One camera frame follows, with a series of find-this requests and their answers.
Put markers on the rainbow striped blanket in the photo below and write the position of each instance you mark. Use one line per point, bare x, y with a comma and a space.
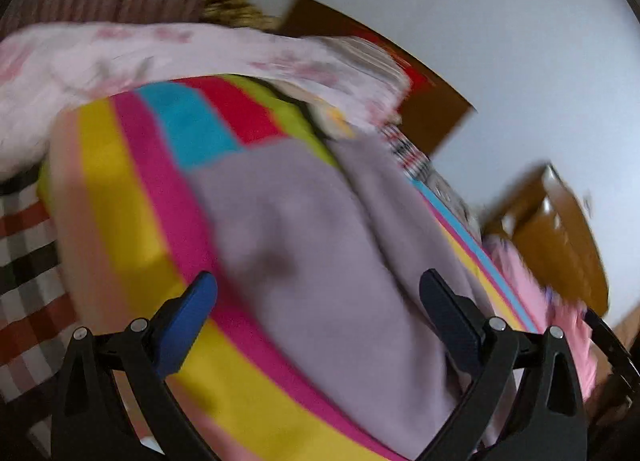
125, 191

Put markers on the dark wooden headboard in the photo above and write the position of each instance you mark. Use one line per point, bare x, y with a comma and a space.
440, 116

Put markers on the brown patterned blanket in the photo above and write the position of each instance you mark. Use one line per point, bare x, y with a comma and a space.
235, 11

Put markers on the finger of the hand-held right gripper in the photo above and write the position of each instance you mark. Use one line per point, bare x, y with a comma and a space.
612, 346

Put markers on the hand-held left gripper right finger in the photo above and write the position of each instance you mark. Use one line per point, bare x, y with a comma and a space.
450, 326

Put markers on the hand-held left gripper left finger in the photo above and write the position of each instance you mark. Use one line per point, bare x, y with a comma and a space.
185, 326

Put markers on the lilac fleece pants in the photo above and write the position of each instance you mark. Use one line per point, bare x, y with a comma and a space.
310, 251

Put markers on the pink floral quilt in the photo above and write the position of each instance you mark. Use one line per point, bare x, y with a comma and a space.
150, 56

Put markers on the red floral pillow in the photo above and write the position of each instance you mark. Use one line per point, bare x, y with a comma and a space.
415, 76

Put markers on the glossy light wooden headboard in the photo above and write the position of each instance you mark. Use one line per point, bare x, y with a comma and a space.
550, 236

